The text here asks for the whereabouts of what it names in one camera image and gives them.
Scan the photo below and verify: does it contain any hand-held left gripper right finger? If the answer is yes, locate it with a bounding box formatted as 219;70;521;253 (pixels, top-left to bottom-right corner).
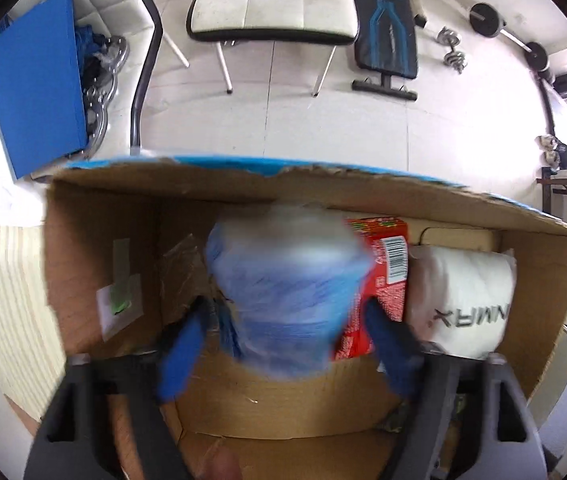
363;297;549;480

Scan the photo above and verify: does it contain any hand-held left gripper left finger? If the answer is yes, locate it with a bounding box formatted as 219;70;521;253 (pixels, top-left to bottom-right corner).
24;296;208;480

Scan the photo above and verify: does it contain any brown cardboard box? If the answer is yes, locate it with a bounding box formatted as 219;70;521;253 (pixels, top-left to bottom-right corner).
44;156;567;480

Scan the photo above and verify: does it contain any blue clear plastic packet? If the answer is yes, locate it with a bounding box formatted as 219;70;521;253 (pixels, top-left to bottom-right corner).
206;203;371;380

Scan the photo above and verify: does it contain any red snack box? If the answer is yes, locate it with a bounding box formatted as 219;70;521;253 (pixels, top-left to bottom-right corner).
332;216;410;361

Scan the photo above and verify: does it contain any white paper towel roll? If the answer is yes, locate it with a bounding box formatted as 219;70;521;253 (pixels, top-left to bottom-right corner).
406;245;518;358

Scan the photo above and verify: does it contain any beige flat box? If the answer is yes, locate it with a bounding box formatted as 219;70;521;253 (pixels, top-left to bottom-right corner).
421;226;497;252

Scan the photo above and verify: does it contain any blue flat board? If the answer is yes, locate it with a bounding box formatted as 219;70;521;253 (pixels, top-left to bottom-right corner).
0;0;88;181

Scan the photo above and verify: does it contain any chrome dumbbell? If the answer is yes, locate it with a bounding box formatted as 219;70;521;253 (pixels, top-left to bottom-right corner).
436;27;469;75

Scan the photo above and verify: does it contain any black blue workout bench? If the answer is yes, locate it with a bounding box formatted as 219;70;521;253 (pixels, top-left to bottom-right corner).
352;0;419;101

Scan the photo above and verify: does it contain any black barbell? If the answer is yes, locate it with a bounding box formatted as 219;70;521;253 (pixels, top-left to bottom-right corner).
469;3;549;72

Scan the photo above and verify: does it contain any white quilted chair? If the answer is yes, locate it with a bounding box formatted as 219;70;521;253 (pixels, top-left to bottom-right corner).
64;0;190;68

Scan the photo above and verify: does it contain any white cushioned chair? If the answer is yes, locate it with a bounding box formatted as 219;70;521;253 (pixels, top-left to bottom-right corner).
186;0;358;97

